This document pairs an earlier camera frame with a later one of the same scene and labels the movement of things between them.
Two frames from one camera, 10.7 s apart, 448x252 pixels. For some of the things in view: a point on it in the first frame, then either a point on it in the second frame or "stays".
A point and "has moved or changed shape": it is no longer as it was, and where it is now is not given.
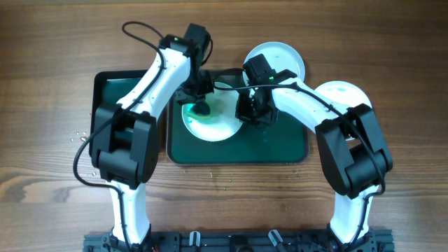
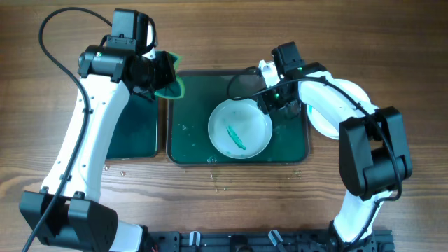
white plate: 222,122 → 325,125
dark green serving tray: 286,142 stays
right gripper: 253,114 → 271,101
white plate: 279,56 has moved or changed shape
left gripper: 194,93 → 162,70
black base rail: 285,241 stays
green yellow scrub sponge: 201,110 has moved or changed shape
